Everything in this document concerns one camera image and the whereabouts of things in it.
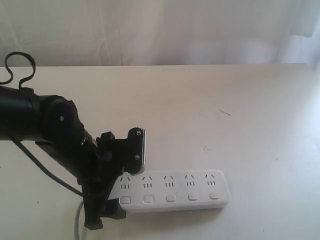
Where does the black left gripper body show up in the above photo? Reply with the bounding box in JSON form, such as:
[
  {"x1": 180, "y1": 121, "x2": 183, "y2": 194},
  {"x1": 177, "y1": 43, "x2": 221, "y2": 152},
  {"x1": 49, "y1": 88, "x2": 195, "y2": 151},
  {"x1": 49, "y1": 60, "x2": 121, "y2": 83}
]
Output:
[{"x1": 35, "y1": 127, "x2": 115, "y2": 200}]

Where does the white power strip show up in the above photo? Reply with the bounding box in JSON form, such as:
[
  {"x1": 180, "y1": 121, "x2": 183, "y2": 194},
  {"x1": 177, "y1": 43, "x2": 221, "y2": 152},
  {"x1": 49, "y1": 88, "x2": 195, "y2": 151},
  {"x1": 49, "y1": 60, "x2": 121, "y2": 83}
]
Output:
[{"x1": 109, "y1": 169, "x2": 230, "y2": 214}]

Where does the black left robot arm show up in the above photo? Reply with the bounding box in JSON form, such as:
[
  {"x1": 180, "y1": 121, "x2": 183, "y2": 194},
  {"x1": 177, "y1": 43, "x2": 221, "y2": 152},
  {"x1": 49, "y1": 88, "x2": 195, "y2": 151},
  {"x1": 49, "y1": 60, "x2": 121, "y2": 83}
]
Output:
[{"x1": 0, "y1": 86, "x2": 146, "y2": 230}]

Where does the white sheer curtain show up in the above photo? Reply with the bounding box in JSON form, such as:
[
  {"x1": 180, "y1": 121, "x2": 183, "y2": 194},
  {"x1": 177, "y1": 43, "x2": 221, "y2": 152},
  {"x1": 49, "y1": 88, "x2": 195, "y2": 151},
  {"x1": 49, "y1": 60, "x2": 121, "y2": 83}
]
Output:
[{"x1": 0, "y1": 0, "x2": 320, "y2": 73}]

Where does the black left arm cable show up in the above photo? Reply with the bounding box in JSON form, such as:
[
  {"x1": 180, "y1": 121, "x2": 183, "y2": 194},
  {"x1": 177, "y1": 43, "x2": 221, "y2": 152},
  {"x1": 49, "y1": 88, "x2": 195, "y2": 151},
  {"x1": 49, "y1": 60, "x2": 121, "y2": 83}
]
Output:
[{"x1": 0, "y1": 51, "x2": 84, "y2": 198}]

